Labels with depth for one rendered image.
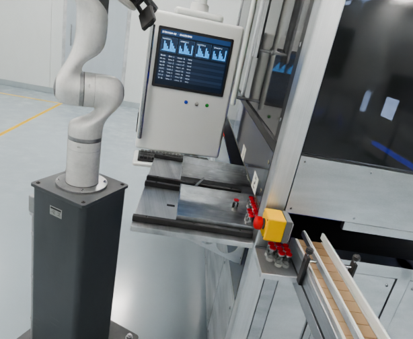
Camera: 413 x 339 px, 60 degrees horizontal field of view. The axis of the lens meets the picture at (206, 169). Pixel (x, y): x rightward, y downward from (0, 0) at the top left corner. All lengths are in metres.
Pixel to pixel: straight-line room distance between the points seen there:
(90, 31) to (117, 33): 5.40
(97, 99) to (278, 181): 0.67
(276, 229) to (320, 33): 0.54
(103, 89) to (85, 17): 0.23
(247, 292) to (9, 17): 6.56
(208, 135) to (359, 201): 1.12
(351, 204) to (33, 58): 6.49
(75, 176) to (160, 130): 0.80
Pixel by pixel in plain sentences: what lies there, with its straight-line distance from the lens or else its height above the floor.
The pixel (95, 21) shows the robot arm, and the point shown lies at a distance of 1.27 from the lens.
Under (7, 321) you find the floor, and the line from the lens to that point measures 2.14.
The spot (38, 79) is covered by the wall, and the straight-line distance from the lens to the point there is 7.17.
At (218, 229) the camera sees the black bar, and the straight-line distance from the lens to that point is 1.18.
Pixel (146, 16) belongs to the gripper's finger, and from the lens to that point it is 0.70.
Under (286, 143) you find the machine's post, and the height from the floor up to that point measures 1.23.
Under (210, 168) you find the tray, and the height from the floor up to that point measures 0.88.
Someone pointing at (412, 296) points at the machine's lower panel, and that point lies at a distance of 1.49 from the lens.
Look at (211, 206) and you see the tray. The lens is 1.35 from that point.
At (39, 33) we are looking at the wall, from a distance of 7.07.
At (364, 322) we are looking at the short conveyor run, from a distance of 0.97.
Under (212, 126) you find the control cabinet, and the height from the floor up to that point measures 1.00.
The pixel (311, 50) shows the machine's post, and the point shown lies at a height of 1.49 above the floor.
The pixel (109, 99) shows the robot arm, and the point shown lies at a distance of 1.29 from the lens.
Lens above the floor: 1.48
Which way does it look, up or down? 20 degrees down
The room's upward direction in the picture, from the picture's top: 11 degrees clockwise
